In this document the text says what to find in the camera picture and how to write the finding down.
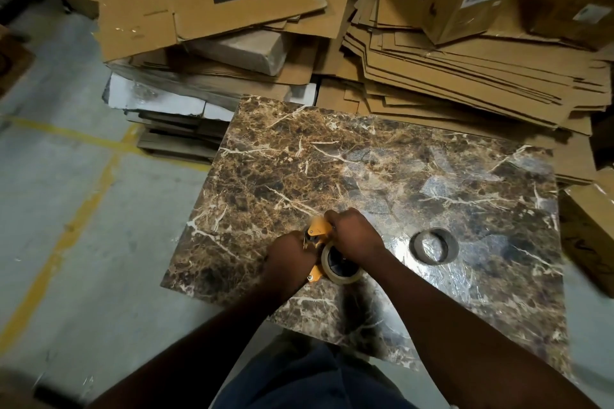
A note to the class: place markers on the person's blue trousers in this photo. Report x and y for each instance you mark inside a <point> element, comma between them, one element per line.
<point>312,380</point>

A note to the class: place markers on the person's left fingers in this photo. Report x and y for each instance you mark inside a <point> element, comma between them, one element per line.
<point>309,244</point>

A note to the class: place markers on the orange tape dispenser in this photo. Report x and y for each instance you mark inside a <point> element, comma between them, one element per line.
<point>318,226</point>

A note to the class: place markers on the stack of flattened cardboard sheets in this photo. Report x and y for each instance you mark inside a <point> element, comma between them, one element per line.
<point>470,73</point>

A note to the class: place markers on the taped brown cardboard box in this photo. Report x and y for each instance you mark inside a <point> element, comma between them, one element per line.
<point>590,231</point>

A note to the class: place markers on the person's left hand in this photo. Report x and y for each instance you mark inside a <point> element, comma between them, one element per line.
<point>284,264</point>

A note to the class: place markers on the white wrapped block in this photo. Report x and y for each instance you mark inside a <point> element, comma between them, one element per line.
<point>240,50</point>

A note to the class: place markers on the person's right fingers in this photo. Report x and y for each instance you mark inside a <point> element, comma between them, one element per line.
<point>334,227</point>

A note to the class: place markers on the beige packing tape roll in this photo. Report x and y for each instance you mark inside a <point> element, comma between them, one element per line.
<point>341,274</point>

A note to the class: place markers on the empty cardboard tape core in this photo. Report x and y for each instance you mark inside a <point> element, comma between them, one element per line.
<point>434,246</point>

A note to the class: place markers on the brown marble-patterned board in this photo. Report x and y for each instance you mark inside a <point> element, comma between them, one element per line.
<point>383,169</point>

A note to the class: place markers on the person's right hand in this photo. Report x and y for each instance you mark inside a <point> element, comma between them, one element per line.
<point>359,237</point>

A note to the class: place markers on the pile of dark flat boards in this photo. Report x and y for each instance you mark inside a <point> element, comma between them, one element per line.
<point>177,138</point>

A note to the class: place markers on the white flat board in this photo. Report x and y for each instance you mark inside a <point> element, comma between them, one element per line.
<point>158,99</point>

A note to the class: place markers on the person's right forearm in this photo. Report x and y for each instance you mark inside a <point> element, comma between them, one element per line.
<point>472,341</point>

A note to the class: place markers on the person's left forearm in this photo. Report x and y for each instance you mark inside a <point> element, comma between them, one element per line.
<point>192,351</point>

